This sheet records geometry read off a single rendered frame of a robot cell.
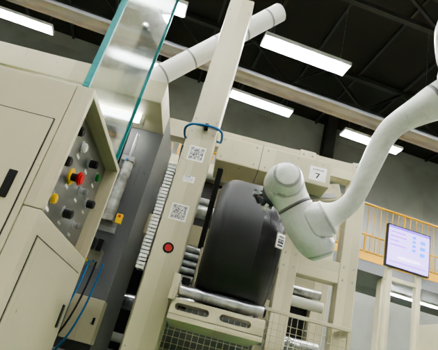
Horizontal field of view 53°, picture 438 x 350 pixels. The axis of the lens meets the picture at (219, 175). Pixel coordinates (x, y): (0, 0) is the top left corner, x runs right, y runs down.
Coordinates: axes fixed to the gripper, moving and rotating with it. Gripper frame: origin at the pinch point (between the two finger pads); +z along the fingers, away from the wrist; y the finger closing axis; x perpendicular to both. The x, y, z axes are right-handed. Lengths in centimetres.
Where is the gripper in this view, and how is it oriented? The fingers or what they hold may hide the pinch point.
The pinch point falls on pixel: (265, 205)
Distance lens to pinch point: 159.1
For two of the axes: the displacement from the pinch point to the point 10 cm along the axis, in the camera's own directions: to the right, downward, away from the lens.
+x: -2.6, 9.3, -2.7
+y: -9.6, -2.6, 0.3
